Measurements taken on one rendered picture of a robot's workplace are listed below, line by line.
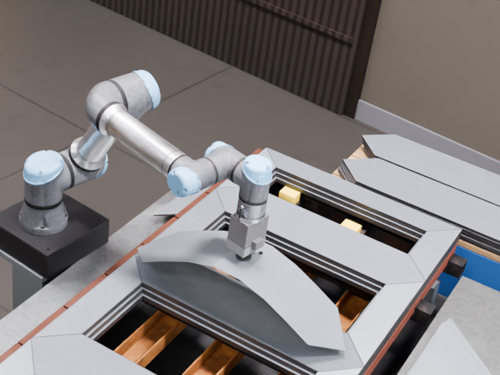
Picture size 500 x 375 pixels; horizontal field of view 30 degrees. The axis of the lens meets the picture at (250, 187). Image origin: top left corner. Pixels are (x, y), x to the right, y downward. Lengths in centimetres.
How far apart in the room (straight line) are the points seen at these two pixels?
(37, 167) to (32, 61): 279
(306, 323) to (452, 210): 92
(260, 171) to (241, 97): 312
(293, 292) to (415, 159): 110
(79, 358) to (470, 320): 120
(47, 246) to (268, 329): 76
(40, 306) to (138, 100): 69
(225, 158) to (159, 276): 47
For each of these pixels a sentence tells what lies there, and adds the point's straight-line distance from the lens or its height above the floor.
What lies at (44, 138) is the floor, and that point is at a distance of 488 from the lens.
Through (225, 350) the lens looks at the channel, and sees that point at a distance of 274.
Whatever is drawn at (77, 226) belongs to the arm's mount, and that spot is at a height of 77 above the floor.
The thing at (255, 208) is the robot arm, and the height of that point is 122.
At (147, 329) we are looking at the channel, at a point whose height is 69.
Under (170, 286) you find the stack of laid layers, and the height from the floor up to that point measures 86.
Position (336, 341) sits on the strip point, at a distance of 251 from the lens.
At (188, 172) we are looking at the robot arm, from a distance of 229.
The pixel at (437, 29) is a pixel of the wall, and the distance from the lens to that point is 500.
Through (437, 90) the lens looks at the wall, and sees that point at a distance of 510.
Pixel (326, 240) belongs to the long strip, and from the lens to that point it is 290.
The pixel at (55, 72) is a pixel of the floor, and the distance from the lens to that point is 550.
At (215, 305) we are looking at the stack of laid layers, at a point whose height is 86.
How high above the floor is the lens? 258
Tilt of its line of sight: 34 degrees down
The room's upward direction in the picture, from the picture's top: 9 degrees clockwise
